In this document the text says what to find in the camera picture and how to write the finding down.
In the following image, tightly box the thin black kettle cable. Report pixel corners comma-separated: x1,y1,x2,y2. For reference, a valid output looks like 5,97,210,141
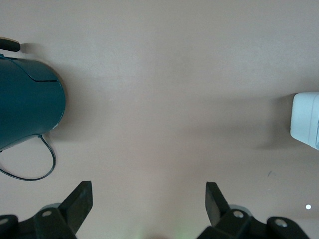
0,134,56,181

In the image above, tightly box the brown paper table cover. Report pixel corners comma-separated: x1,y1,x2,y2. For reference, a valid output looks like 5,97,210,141
0,0,319,239

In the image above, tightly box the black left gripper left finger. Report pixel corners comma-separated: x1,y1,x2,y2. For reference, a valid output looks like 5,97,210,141
0,181,93,239

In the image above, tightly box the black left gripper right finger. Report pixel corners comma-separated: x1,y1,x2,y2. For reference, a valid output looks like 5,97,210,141
205,182,310,239

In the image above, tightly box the white square trash bin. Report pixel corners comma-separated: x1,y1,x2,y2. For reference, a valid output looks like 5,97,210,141
290,91,319,150

